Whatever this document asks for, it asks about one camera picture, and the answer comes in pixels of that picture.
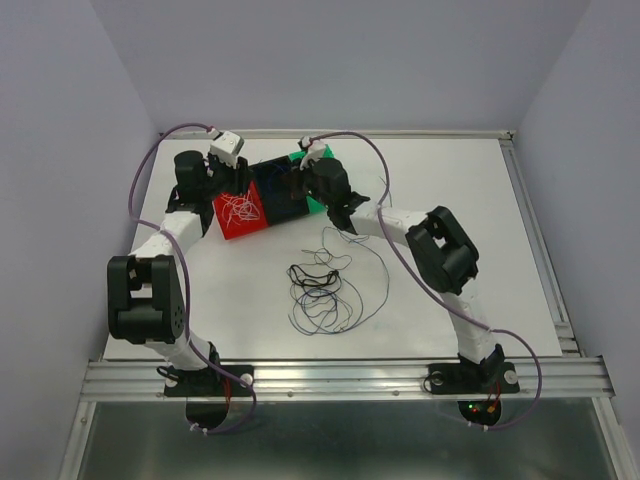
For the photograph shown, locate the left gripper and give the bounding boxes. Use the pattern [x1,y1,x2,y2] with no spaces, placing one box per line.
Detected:
[202,146,256,200]

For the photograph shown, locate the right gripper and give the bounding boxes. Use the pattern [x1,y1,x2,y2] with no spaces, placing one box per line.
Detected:
[281,154,333,210]

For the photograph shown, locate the blue wires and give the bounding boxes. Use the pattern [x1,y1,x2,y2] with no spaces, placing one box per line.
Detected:
[259,167,294,214]

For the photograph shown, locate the white wires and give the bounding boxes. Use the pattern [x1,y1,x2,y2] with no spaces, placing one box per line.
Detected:
[219,192,261,226]

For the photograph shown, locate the blue black wire bundle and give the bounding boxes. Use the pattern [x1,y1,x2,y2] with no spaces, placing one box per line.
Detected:
[285,174,394,337]

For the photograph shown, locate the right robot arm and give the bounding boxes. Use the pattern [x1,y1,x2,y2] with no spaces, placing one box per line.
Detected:
[282,158,505,390]

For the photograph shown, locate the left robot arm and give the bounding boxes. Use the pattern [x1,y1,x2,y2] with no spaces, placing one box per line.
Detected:
[107,150,251,394]

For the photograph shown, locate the black plastic bin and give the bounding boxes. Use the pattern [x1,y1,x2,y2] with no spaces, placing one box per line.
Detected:
[250,156,309,226]

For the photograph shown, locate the green plastic bin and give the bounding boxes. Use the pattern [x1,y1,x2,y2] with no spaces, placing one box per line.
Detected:
[289,143,335,215]

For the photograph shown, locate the red plastic bin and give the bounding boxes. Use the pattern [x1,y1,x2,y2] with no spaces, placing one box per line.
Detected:
[213,181,268,240]

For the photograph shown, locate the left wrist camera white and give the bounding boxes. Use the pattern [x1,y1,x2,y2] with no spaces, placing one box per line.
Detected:
[209,130,244,169]

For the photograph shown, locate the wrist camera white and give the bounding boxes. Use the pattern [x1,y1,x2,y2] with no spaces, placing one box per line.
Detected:
[298,136,327,170]
[209,130,244,169]

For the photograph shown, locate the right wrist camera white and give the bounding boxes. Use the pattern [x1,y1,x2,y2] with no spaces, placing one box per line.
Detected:
[298,136,327,170]

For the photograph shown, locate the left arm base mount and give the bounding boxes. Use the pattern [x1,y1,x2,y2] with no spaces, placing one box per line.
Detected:
[156,364,254,398]

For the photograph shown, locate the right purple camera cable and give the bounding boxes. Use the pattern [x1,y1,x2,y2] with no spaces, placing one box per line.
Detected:
[309,130,544,431]

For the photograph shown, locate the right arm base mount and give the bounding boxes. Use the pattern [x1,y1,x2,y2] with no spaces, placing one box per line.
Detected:
[422,363,520,395]

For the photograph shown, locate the aluminium front rail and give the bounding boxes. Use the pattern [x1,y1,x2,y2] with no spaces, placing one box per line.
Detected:
[80,357,615,402]

